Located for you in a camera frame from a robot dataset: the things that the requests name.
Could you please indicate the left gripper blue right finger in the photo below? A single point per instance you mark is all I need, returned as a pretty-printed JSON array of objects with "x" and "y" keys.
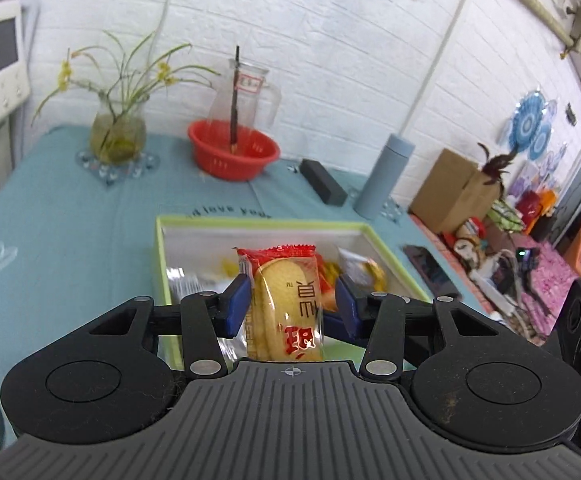
[{"x": 353, "y": 304}]

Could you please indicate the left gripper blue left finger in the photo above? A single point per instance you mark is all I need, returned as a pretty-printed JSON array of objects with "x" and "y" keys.
[{"x": 232, "y": 307}]

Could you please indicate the large yellow snack bag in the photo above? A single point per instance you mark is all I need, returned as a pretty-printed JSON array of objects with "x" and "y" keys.
[{"x": 364, "y": 271}]

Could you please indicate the silver foil snack bag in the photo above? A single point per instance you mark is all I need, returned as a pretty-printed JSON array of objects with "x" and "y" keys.
[{"x": 183, "y": 283}]

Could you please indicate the rice cracker red packet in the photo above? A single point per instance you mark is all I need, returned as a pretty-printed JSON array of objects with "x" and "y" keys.
[{"x": 284, "y": 321}]

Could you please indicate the orange cracker snack bag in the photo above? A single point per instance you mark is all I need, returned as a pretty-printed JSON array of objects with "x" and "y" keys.
[{"x": 328, "y": 272}]

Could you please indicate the green cardboard box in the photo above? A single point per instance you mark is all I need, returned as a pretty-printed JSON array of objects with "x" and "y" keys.
[{"x": 207, "y": 245}]

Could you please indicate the smartphone with red case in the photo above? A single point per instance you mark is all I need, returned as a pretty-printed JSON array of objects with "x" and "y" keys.
[{"x": 436, "y": 279}]

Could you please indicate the white power strip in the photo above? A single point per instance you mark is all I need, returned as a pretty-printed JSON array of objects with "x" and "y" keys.
[{"x": 490, "y": 291}]

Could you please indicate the grey blue thermos bottle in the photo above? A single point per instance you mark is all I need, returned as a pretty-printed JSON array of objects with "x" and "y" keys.
[{"x": 384, "y": 176}]

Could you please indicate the black rectangular case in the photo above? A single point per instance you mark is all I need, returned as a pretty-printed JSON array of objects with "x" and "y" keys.
[{"x": 323, "y": 183}]

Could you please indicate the brown cardboard box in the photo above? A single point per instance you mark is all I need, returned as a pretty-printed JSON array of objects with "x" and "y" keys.
[{"x": 454, "y": 191}]

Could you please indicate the red plastic basket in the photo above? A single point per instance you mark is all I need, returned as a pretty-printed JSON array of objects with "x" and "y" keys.
[{"x": 214, "y": 152}]

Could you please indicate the dark purple potted plant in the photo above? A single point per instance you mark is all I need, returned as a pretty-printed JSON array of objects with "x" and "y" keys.
[{"x": 496, "y": 166}]

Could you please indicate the glass vase with yellow flowers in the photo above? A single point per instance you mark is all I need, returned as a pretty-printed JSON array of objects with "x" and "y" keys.
[{"x": 123, "y": 86}]

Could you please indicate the blue paper fan decoration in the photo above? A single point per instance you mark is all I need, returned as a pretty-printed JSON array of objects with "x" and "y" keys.
[{"x": 531, "y": 126}]

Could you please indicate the glass pitcher with straw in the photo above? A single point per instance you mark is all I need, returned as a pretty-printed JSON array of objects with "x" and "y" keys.
[{"x": 244, "y": 96}]

